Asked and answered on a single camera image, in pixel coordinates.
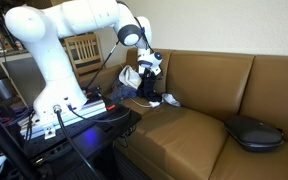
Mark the small red white bottle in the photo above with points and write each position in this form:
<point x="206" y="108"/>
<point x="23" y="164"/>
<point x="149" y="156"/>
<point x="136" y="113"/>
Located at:
<point x="18" y="45"/>

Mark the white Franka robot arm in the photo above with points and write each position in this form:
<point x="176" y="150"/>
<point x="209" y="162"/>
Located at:
<point x="50" y="33"/>

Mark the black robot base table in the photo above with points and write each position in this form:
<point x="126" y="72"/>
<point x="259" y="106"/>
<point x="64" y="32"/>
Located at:
<point x="94" y="136"/>

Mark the beige khaki pants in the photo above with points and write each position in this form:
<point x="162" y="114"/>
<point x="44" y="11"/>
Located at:
<point x="130" y="78"/>

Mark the brown leather sofa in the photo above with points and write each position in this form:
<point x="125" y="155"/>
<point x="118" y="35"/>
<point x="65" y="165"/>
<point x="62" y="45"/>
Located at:
<point x="184" y="143"/>

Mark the blue denim jeans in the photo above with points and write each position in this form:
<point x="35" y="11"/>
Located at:
<point x="125" y="91"/>

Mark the white power adapter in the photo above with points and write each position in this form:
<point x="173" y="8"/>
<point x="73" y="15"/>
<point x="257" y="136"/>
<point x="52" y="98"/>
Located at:
<point x="154" y="104"/>

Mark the white sock grey toe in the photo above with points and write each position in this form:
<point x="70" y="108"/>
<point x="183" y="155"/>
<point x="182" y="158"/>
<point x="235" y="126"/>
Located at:
<point x="171" y="99"/>

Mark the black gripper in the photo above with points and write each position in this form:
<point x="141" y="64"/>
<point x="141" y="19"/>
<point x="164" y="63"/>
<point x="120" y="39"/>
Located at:
<point x="150" y="75"/>

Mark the dark navy garment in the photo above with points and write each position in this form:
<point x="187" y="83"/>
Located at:
<point x="149" y="90"/>

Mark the wooden slat-back chair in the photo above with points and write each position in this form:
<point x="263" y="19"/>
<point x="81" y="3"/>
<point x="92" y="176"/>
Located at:
<point x="85" y="50"/>

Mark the black tripod pole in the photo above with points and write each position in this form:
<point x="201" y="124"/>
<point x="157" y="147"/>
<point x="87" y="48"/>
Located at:
<point x="4" y="143"/>

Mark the kitchen counter top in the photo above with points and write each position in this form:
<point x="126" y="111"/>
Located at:
<point x="12" y="53"/>

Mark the black oval hard case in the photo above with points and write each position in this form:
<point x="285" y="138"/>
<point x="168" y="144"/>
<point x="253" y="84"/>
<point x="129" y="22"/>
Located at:
<point x="254" y="133"/>

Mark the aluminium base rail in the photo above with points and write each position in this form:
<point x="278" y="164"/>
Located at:
<point x="90" y="109"/>

